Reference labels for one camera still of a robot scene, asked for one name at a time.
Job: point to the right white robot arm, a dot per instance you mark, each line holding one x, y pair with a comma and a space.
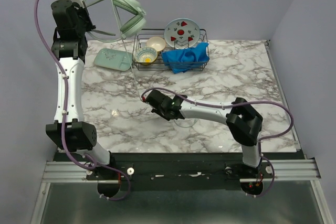
243, 121

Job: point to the blue cloth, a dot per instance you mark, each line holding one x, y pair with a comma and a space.
183, 60

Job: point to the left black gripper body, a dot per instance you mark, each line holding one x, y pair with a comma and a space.
84, 23

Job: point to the strawberry pattern plate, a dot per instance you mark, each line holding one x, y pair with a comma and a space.
182, 33

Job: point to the mint green headphones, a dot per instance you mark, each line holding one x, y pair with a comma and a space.
127, 29

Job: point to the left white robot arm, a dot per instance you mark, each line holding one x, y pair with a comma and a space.
69, 131

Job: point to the black wire dish rack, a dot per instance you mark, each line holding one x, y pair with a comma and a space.
140, 40

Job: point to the blue yellow patterned bowl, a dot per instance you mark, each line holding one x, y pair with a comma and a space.
146, 55

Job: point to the mint green rectangular tray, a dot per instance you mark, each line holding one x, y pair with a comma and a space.
113, 59

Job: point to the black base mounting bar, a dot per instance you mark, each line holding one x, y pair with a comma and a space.
178, 172

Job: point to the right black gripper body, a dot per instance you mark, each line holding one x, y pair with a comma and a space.
153, 99

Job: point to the aluminium rail frame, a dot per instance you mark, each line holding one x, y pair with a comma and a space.
126, 125

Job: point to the cream bowl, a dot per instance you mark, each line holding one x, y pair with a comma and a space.
157, 43

